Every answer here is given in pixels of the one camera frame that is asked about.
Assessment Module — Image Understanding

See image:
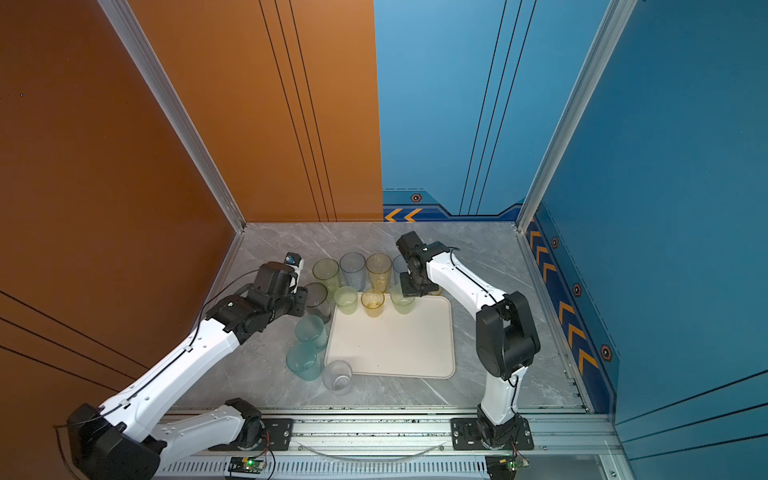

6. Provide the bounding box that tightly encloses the short light green glass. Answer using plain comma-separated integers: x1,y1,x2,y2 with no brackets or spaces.
390,284,415,315

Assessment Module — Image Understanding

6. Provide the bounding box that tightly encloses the short yellow glass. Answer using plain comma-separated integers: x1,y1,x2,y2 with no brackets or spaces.
360,288,386,318

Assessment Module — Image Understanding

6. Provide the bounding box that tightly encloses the short pale green glass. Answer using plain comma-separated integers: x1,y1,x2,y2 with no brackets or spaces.
334,286,358,315

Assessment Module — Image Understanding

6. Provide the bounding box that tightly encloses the clear short glass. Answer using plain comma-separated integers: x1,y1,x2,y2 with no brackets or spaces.
322,360,353,396

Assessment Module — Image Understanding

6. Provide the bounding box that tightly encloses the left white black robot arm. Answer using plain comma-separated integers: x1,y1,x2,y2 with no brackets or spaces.
66,252,307,479

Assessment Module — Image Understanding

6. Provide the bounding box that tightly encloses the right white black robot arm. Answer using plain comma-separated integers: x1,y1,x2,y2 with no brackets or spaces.
396,231,541,451

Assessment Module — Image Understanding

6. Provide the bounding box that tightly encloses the white rectangular plastic tray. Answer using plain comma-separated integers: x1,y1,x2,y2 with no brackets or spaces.
324,296,456,379

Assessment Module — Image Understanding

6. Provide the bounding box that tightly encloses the tall blue glass back row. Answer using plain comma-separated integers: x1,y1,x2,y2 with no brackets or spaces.
392,255,409,286

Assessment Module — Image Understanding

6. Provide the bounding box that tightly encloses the tall yellow glass back row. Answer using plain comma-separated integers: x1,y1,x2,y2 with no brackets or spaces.
366,253,393,292

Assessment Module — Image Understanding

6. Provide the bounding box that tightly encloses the dark smoky grey glass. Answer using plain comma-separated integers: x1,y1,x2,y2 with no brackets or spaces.
305,282,331,324

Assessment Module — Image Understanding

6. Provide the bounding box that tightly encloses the teal glass upper left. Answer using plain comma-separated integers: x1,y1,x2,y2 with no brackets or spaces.
294,315,328,351

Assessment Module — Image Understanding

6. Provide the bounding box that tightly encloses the teal glass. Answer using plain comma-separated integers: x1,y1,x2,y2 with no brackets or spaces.
294,315,328,351
286,342,322,381

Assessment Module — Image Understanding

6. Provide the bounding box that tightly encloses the tall green glass back row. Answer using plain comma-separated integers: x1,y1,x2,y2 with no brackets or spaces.
312,258,342,296

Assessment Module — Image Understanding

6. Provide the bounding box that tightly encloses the tall grey-blue glass back row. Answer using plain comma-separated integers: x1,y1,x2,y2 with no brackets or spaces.
339,252,367,292

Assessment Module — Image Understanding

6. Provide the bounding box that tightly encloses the teal glass lower left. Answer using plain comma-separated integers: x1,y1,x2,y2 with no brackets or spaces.
286,342,322,381

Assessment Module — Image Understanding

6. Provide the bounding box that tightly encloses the left green circuit board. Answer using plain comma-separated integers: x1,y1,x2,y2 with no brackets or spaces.
226,456,268,478

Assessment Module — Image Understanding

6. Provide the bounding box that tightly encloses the green circuit board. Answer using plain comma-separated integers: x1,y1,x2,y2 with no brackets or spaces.
226,456,268,478
485,455,530,480

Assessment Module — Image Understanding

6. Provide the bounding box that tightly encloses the right green circuit board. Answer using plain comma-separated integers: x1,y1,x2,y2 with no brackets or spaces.
485,455,530,480

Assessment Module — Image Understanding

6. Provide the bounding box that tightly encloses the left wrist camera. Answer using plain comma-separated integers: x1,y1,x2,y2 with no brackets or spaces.
283,252,304,277

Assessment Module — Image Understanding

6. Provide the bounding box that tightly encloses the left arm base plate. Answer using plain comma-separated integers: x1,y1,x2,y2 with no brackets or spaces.
209,418,294,452

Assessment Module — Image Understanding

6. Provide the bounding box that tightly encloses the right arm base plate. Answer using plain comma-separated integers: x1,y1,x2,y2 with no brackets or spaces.
450,415,535,451

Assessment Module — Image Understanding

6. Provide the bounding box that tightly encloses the aluminium front rail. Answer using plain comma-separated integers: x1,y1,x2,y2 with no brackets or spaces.
155,408,634,479

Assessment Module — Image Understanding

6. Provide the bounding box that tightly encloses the left aluminium corner post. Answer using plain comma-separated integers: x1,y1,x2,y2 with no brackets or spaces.
98,0,246,234

